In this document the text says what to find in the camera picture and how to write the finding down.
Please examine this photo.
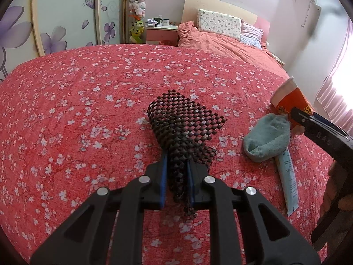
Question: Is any person's right hand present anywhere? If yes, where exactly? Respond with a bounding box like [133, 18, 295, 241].
[320, 161, 345, 220]

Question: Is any light green sock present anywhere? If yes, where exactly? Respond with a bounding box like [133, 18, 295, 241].
[243, 114, 291, 163]

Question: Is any light blue tube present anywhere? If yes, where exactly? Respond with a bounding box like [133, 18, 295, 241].
[274, 146, 300, 217]

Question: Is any red and white paper cup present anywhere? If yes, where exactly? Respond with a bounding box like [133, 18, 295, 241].
[270, 76, 315, 136]

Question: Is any brown mesh mat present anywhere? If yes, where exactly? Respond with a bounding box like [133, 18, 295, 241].
[147, 89, 228, 221]

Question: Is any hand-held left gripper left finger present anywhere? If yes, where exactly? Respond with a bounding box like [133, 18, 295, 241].
[30, 152, 169, 265]

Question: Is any white floral pillow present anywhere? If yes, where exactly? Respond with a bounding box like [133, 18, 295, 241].
[197, 9, 242, 40]

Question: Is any clear plush toy container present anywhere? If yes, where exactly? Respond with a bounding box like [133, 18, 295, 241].
[126, 0, 149, 44]

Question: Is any pink nightstand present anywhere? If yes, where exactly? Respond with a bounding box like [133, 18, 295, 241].
[145, 23, 179, 46]

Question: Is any wardrobe with purple flowers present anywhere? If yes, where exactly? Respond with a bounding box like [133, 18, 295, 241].
[0, 0, 130, 82]

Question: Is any beige nightstand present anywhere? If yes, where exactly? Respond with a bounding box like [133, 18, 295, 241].
[269, 52, 285, 67]

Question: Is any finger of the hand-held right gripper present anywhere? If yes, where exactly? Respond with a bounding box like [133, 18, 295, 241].
[288, 107, 317, 136]

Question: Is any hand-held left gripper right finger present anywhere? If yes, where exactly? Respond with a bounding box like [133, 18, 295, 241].
[185, 160, 322, 265]

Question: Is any beige and pink headboard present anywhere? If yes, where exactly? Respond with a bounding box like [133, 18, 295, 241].
[181, 0, 271, 43]

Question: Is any pink curtain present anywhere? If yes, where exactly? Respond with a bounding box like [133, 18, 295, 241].
[314, 19, 353, 138]

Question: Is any pink striped pillow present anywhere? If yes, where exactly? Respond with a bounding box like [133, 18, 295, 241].
[240, 21, 265, 50]

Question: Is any pink duvet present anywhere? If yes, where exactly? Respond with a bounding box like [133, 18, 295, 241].
[176, 21, 284, 69]

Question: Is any red floral bedspread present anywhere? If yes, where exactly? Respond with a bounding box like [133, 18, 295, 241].
[0, 44, 335, 265]

